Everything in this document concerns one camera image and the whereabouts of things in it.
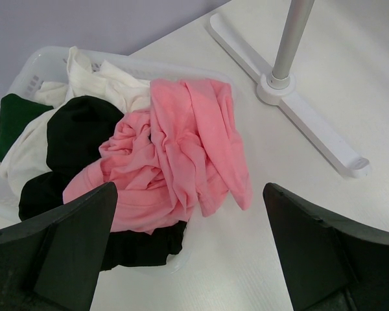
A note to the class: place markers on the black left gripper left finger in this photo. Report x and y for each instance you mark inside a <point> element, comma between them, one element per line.
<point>52,261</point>

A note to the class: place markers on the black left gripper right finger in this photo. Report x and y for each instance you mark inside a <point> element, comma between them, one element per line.
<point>329,262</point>

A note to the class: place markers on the black t shirt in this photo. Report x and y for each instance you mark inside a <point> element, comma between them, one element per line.
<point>74,134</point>

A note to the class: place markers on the pink t shirt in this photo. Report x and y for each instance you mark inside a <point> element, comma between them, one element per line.
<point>182,153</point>

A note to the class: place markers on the green and white t shirt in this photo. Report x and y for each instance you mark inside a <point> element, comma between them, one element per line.
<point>15,114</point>

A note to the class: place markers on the metal clothes rack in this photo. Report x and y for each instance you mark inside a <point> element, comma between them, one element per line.
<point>276,86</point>

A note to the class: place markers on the white plastic perforated basket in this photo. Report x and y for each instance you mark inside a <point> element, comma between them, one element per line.
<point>49,64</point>

